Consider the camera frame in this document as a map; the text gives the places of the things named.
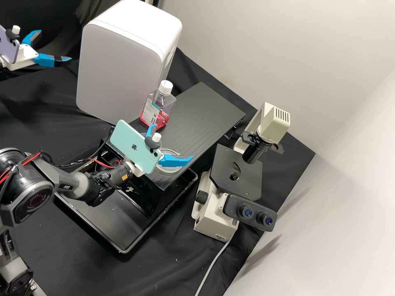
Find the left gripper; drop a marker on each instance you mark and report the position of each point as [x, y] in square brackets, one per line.
[23, 57]

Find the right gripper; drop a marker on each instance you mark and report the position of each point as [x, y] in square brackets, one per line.
[137, 171]

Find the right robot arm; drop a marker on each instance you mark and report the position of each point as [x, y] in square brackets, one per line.
[64, 180]

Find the petri dish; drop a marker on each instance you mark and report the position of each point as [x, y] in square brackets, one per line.
[171, 170]

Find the red liquid bottle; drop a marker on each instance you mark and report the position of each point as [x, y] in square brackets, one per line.
[157, 106]

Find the black platform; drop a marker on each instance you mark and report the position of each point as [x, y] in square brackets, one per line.
[197, 123]

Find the white box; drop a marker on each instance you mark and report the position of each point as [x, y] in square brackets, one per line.
[123, 58]

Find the cream microscope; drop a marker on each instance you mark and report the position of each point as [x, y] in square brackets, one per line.
[216, 212]

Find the black tray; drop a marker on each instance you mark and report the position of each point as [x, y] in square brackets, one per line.
[123, 222]

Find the right wrist camera phone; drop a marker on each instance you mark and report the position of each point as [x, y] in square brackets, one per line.
[131, 145]

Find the wrist camera phone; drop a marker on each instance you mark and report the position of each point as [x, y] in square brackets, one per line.
[7, 46]
[131, 145]

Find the left wrist camera phone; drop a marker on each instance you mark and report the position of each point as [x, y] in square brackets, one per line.
[7, 46]

